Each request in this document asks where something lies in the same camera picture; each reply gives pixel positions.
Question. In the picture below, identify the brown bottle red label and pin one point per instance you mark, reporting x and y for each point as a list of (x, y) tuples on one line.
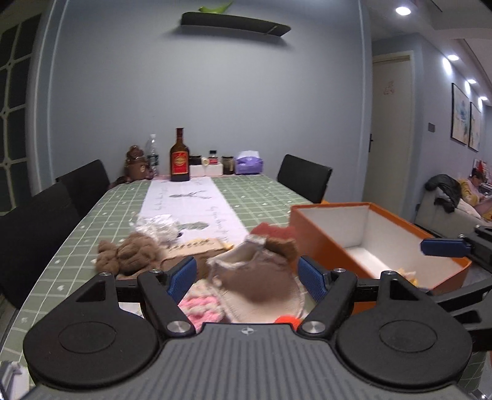
[(179, 163)]

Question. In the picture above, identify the black jacket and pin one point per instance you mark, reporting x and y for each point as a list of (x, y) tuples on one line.
[(446, 190)]

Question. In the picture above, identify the small red labelled jar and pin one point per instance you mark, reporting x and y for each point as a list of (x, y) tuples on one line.
[(213, 157)]

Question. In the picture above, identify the white rectangular box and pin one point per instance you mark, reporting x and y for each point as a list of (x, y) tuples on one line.
[(207, 170)]

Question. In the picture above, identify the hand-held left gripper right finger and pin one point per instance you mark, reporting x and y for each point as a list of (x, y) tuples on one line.
[(312, 279)]

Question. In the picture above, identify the cream door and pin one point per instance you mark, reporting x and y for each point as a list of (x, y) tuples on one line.
[(394, 146)]

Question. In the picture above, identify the wall light switch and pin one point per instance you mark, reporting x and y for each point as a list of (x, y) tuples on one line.
[(431, 127)]

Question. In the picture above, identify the brown knitted plush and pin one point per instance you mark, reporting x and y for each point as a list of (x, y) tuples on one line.
[(132, 252)]

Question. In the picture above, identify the green leaf ornament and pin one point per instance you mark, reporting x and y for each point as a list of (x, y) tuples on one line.
[(213, 7)]

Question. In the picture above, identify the white table runner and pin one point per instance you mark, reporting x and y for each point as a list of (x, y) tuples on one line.
[(184, 204)]

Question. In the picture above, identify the grey sofa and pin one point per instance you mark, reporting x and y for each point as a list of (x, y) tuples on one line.
[(434, 217)]

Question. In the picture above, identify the red brown plush toy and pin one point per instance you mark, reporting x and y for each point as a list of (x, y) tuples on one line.
[(275, 232)]

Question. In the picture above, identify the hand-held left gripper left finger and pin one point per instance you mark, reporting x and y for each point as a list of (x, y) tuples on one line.
[(180, 279)]

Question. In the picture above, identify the black wall air conditioner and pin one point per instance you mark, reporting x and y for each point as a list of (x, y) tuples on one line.
[(230, 24)]

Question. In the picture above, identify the purple tissue pack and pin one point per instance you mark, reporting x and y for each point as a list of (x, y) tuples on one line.
[(249, 164)]

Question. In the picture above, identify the clear water bottle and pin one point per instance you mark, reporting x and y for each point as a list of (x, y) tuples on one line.
[(152, 154)]

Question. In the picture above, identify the framed wall picture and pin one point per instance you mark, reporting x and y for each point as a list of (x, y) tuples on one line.
[(475, 127), (460, 115)]

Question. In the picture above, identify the dark glass jar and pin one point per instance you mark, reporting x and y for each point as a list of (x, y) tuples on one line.
[(228, 165)]

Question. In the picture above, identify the small wooden box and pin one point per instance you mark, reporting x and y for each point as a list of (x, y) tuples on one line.
[(192, 250)]

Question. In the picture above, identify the black chair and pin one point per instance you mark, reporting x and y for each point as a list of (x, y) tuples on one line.
[(84, 184), (34, 238), (303, 177)]

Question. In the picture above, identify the glass panel door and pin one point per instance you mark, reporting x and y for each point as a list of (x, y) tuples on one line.
[(17, 115)]

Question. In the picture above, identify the black lidded jar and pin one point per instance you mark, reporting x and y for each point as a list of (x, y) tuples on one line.
[(195, 159)]

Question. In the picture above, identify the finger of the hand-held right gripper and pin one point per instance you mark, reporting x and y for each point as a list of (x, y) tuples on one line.
[(472, 304), (442, 247)]

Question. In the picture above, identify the orange cardboard box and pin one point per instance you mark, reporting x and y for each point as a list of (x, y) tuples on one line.
[(326, 234)]

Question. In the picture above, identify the crumpled clear plastic wrap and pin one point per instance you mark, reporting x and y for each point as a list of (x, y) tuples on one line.
[(159, 229)]

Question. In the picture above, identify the pink knitted piece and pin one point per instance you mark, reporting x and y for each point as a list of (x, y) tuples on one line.
[(201, 304)]

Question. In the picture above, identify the brown bear figure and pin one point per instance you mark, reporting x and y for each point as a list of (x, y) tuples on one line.
[(136, 165)]

